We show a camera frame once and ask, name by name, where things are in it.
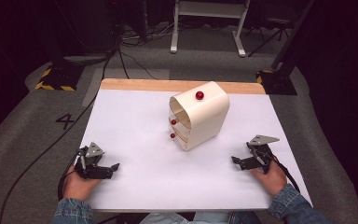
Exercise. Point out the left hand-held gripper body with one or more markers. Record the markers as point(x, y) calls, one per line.
point(88, 166)

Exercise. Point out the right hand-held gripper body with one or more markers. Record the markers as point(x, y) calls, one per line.
point(259, 154)

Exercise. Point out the person's left hand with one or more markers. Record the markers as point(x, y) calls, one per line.
point(79, 186)

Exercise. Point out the person's right hand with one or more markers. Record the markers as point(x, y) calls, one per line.
point(272, 180)

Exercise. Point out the white table mat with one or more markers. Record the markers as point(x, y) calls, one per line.
point(143, 149)

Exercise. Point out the cream drawer cabinet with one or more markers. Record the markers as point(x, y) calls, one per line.
point(206, 119)

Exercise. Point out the cream drawer with red knob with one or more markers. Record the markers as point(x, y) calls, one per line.
point(179, 140)
point(180, 126)

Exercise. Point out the black striped stand base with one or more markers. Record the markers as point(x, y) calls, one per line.
point(60, 77)
point(276, 82)

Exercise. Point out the red ball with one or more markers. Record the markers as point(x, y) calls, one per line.
point(199, 95)

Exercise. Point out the wooden table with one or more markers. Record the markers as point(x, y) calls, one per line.
point(136, 84)

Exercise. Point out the black slanted stand pole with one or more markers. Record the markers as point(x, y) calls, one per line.
point(292, 37)

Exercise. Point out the black tripod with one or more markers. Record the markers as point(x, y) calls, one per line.
point(273, 32)

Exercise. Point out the black equipment stand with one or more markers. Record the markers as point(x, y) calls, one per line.
point(127, 18)

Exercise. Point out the white desk frame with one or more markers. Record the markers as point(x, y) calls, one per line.
point(209, 9)

